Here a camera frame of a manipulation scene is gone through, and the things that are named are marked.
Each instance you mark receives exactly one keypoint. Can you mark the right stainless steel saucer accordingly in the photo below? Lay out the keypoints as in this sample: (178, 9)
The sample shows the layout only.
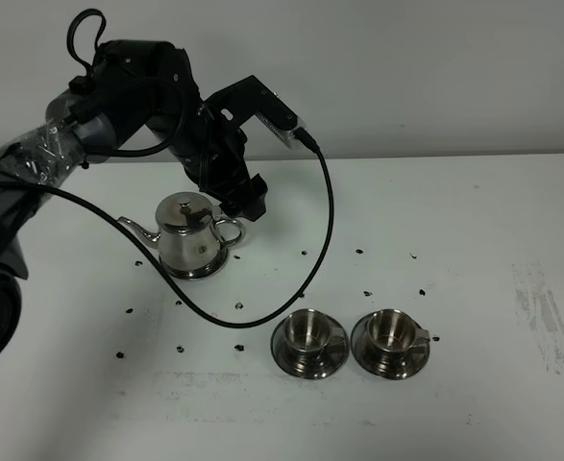
(382, 364)

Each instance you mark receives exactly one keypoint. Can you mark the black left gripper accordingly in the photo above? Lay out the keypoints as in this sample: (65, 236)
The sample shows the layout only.
(211, 155)

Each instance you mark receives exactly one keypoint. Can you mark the left stainless steel teacup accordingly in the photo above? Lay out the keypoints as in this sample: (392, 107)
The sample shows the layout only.
(308, 332)

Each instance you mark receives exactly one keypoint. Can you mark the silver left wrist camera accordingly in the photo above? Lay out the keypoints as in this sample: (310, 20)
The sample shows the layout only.
(272, 113)

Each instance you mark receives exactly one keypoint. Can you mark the stainless steel teacup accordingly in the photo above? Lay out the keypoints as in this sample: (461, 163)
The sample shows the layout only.
(308, 332)
(395, 332)

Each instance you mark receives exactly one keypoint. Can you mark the left stainless steel saucer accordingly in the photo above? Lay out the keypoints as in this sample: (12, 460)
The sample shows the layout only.
(311, 368)

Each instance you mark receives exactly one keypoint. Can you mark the stainless steel teapot saucer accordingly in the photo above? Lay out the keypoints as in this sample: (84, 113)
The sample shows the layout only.
(216, 264)

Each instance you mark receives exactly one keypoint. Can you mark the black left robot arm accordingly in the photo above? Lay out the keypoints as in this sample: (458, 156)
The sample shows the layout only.
(129, 85)

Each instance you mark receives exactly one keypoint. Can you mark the right stainless steel teacup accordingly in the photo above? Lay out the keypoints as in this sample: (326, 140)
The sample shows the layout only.
(395, 332)

